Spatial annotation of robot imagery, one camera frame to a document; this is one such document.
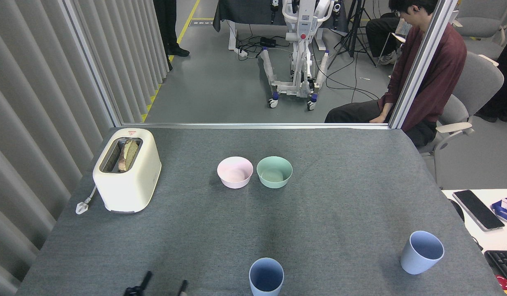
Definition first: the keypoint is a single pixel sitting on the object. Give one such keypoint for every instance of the pale blue plastic cup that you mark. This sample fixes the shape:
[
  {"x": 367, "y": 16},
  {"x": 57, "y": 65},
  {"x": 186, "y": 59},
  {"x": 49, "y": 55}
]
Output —
[
  {"x": 266, "y": 277},
  {"x": 417, "y": 257}
]

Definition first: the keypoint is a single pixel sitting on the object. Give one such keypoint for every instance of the black power adapter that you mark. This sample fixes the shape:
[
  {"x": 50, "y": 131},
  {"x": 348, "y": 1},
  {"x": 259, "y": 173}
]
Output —
[{"x": 268, "y": 42}]

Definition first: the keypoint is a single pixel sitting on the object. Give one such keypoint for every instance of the grey corrugated partition panel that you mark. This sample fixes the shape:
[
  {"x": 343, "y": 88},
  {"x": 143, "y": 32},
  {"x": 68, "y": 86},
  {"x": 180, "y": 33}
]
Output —
[{"x": 35, "y": 102}]

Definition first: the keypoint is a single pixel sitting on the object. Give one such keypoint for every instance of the person's left hand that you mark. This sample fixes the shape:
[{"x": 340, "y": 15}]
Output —
[{"x": 378, "y": 119}]

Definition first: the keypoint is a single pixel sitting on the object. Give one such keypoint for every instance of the table with dark cloth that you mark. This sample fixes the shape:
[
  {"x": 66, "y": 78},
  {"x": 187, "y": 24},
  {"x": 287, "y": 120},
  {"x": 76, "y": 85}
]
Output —
[{"x": 245, "y": 10}]

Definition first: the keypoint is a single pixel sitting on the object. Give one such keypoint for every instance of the cream white toaster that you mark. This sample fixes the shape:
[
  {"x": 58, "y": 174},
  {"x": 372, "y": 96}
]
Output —
[{"x": 130, "y": 185}]

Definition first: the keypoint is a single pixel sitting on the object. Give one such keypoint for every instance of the white toaster power plug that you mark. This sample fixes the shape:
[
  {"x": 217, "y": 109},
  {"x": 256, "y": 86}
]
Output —
[{"x": 83, "y": 206}]

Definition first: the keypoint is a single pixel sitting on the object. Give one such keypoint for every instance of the toasted bread slice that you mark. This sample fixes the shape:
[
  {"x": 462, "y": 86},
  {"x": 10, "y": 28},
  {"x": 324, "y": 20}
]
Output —
[{"x": 128, "y": 155}]

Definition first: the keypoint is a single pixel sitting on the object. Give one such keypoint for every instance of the pink bowl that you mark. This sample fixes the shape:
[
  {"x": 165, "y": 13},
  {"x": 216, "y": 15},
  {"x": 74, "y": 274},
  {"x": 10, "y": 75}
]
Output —
[{"x": 235, "y": 176}]

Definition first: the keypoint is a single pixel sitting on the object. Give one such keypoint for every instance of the black tripod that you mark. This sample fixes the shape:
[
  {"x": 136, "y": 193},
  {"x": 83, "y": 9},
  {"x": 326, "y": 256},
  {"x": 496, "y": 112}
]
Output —
[{"x": 352, "y": 28}]

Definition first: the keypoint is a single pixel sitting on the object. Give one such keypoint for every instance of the black smartphone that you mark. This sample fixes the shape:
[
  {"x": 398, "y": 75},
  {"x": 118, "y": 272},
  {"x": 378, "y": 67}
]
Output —
[{"x": 478, "y": 210}]

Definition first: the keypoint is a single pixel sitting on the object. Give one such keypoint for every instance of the grey felt table cover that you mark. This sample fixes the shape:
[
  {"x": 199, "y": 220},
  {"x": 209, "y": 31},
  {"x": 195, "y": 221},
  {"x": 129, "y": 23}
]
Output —
[{"x": 319, "y": 213}]

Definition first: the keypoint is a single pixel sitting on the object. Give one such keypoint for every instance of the silver aluminium post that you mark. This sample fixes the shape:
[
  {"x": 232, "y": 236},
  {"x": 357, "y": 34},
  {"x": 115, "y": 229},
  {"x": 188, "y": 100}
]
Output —
[
  {"x": 93, "y": 65},
  {"x": 422, "y": 61}
]

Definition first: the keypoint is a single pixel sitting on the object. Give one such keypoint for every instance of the red round object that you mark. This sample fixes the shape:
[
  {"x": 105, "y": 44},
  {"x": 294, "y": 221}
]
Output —
[{"x": 503, "y": 284}]

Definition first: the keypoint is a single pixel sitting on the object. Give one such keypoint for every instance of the white side table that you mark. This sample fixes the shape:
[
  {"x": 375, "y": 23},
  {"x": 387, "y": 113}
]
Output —
[{"x": 500, "y": 240}]

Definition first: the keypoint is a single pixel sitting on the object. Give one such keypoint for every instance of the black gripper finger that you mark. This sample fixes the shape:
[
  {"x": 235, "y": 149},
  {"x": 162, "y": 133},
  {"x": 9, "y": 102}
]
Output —
[
  {"x": 144, "y": 284},
  {"x": 183, "y": 289}
]

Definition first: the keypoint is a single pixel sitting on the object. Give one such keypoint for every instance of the black keyboard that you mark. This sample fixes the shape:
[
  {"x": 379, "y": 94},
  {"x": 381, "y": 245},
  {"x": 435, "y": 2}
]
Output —
[{"x": 504, "y": 265}]

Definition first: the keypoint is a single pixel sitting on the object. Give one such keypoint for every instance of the grey office chair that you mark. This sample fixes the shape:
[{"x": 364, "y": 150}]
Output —
[
  {"x": 475, "y": 90},
  {"x": 481, "y": 16}
]

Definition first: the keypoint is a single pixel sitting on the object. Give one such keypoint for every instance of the green bowl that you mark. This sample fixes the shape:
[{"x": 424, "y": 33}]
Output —
[{"x": 274, "y": 176}]

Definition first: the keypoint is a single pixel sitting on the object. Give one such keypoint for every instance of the silver aluminium rail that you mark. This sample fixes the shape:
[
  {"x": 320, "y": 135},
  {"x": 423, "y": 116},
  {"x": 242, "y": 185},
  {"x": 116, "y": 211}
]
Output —
[{"x": 253, "y": 125}]

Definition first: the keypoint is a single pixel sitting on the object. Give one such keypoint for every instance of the person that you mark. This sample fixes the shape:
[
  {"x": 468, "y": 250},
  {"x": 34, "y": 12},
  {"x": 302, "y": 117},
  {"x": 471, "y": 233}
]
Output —
[
  {"x": 167, "y": 28},
  {"x": 442, "y": 70},
  {"x": 380, "y": 33},
  {"x": 502, "y": 90}
]

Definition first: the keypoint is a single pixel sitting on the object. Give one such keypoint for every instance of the white stand on wheels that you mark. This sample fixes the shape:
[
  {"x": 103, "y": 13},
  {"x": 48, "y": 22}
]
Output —
[{"x": 303, "y": 53}]

